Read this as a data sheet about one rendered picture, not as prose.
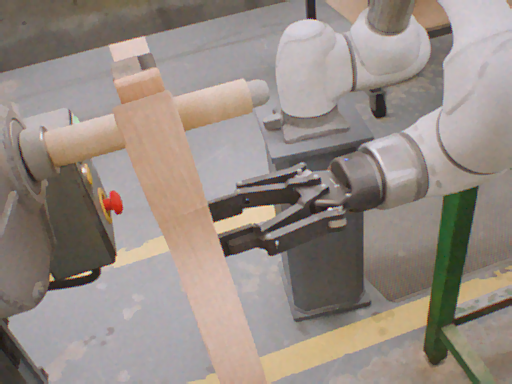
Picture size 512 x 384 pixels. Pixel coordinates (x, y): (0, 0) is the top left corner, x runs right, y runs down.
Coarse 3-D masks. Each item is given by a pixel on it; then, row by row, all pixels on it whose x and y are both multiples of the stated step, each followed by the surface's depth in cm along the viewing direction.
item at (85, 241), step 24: (24, 120) 77; (48, 120) 76; (72, 120) 77; (72, 168) 68; (48, 192) 69; (72, 192) 70; (96, 192) 78; (72, 216) 72; (96, 216) 74; (72, 240) 75; (96, 240) 76; (72, 264) 77; (96, 264) 79; (48, 288) 80
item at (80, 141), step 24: (192, 96) 46; (216, 96) 46; (240, 96) 46; (96, 120) 45; (192, 120) 46; (216, 120) 47; (48, 144) 43; (72, 144) 44; (96, 144) 44; (120, 144) 45
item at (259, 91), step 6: (252, 84) 47; (258, 84) 47; (264, 84) 47; (252, 90) 47; (258, 90) 47; (264, 90) 47; (252, 96) 47; (258, 96) 47; (264, 96) 47; (258, 102) 47; (264, 102) 48
